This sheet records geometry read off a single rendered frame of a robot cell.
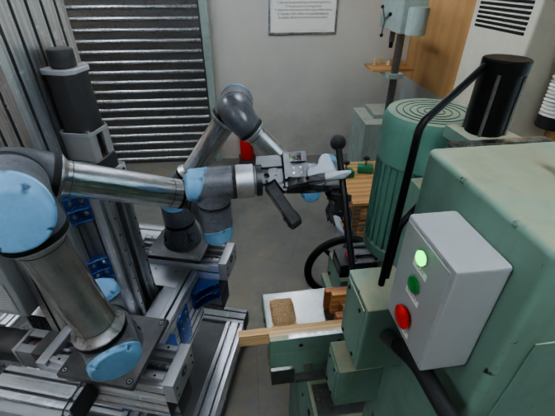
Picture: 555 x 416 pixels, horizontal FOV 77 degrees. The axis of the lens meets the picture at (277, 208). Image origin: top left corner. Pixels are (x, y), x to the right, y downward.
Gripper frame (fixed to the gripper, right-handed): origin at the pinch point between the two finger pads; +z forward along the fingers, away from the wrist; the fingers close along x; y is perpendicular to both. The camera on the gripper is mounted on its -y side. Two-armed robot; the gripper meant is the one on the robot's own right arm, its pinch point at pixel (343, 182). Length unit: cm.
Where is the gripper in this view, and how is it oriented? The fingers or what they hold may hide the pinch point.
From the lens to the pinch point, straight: 82.5
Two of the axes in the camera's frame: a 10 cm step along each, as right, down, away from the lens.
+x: -1.0, 1.6, 9.8
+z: 9.9, -0.8, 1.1
